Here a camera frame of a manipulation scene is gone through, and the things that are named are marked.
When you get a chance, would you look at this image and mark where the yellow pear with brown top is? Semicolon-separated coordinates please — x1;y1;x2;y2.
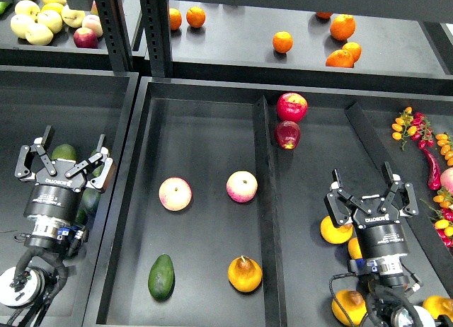
227;256;263;293

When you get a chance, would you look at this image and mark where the black shelf post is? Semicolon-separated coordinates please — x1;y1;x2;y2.
94;0;133;71
140;0;173;78

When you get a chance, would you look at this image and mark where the yellow lemon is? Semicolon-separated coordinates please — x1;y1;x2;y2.
41;2;64;15

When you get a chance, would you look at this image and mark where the green avocado lower upper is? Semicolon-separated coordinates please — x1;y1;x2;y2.
74;208;88;226

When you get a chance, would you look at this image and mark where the green avocado upper right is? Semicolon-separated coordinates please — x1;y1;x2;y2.
91;147;110;178

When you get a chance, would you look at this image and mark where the green avocado upper left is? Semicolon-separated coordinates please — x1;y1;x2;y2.
51;144;78;161

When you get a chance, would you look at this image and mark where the lower tomato cluster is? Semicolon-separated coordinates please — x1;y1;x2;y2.
420;187;452;250

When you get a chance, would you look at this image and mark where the pink apple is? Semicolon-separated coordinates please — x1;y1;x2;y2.
159;177;192;212
226;171;258;203

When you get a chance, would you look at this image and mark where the pale yellow apple left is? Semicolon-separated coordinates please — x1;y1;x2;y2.
10;14;35;39

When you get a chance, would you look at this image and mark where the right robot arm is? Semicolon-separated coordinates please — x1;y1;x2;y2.
324;163;452;326

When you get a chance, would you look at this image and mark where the black shelf post left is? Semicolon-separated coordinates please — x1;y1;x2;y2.
94;0;133;71

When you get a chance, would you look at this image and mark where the yellow pear far right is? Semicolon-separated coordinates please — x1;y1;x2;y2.
423;295;453;319

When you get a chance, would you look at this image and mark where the pale yellow apple top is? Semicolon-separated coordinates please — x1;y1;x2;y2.
14;0;40;21

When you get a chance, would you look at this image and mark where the bright red apple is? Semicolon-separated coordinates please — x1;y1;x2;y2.
276;92;308;122

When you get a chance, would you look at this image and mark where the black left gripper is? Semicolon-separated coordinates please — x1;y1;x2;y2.
14;125;115;224

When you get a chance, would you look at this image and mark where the yellow pear bottom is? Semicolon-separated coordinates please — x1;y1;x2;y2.
331;289;367;326

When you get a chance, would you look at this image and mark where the orange tomato cluster right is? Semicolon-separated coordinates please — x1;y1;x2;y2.
435;133;453;166

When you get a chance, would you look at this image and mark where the pale pink peach shelf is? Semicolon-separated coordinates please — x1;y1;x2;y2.
82;14;103;38

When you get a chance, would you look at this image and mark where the pale yellow apple front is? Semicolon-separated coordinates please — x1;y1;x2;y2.
25;23;54;46

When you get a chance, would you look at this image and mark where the pale yellow apple middle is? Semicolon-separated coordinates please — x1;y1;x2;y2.
37;10;63;34

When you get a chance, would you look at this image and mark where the cherry tomato vine cluster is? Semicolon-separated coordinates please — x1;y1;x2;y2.
391;106;434;151

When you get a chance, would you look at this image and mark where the black tray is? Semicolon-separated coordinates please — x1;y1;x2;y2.
1;66;139;326
84;78;452;326

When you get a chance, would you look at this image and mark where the green avocado middle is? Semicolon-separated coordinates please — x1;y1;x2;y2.
81;188;101;215

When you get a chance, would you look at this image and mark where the pink apple left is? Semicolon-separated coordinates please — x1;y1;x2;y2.
159;177;192;212

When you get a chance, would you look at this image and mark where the black center tray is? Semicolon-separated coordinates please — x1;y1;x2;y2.
84;78;452;326

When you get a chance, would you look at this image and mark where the red apple on shelf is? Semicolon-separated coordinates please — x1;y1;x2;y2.
74;27;98;49

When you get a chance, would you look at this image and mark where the red chili pepper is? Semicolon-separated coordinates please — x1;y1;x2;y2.
423;149;441;190

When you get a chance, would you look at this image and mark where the dark green avocado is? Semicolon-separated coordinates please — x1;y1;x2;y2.
148;253;175;301

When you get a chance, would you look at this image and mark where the dark red apple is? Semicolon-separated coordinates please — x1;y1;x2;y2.
274;120;301;150

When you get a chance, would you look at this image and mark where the orange lower right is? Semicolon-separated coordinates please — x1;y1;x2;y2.
325;50;355;68

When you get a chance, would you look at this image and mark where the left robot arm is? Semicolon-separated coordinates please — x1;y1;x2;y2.
1;125;115;326

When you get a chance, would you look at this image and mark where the black left tray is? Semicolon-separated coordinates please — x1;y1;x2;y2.
1;66;139;326

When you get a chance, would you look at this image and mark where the black shelf post right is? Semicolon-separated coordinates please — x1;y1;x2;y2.
140;0;173;78

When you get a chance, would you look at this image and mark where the pale yellow apple right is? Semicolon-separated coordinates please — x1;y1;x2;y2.
61;5;86;28

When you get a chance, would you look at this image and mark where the pink apple right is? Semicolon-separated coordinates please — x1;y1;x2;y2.
226;171;258;203

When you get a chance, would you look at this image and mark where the pale yellow apple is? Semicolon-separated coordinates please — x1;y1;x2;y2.
10;14;35;39
61;5;86;28
14;0;40;21
37;10;63;34
25;23;54;46

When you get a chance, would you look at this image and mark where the pink peach right edge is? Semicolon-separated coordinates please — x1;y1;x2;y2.
440;167;453;194

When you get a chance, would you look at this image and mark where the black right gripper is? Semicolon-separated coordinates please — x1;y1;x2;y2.
324;161;418;259

